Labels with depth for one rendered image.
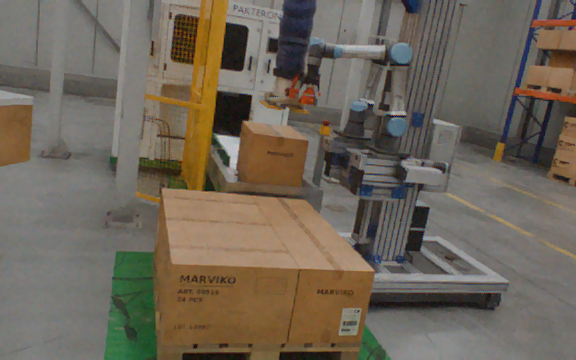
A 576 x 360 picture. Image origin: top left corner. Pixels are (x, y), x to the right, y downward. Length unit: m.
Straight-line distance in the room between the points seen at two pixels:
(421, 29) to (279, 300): 1.93
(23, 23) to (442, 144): 10.00
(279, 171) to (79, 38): 8.94
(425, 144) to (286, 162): 0.96
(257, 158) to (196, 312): 1.50
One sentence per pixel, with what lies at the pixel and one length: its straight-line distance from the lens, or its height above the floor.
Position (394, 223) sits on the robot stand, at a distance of 3.72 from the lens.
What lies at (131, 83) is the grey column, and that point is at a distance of 4.16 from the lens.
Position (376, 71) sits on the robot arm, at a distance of 3.85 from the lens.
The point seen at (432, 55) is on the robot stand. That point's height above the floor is 1.65.
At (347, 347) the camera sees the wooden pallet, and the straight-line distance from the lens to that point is 2.83.
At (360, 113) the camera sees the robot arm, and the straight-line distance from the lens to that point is 3.73.
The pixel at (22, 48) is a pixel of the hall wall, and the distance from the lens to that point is 12.33.
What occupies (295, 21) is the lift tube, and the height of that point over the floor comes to 1.73.
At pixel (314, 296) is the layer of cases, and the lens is 2.62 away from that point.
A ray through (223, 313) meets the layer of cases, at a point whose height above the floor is 0.30.
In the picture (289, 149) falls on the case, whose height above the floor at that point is 0.87.
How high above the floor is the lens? 1.51
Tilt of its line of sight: 13 degrees down
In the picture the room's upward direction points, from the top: 9 degrees clockwise
